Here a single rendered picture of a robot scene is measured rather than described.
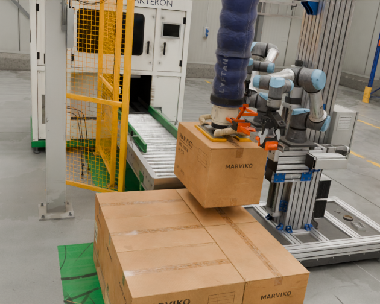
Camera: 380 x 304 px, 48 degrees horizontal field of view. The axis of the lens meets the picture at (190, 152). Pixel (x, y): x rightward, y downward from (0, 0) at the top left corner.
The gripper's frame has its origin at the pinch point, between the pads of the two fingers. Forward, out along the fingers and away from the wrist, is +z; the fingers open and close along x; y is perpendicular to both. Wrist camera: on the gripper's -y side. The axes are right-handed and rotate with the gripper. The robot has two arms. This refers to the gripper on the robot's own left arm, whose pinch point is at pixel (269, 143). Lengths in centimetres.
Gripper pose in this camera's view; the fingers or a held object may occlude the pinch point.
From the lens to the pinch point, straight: 237.1
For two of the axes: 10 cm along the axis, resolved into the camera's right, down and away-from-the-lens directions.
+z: -0.9, 9.4, 3.2
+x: -9.4, 0.3, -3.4
